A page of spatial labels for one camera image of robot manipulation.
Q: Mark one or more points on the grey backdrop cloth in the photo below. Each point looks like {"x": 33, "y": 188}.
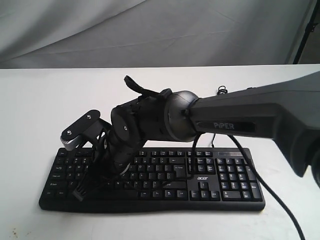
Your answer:
{"x": 47, "y": 34}

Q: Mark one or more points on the black tripod stand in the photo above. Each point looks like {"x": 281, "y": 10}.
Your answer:
{"x": 310, "y": 27}

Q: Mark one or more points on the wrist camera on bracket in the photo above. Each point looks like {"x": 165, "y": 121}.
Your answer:
{"x": 88, "y": 128}

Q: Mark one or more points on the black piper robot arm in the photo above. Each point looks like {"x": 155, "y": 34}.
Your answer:
{"x": 287, "y": 113}

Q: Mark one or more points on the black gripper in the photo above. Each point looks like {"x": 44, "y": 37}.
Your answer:
{"x": 111, "y": 158}

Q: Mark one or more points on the black acer keyboard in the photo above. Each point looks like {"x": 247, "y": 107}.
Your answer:
{"x": 158, "y": 179}

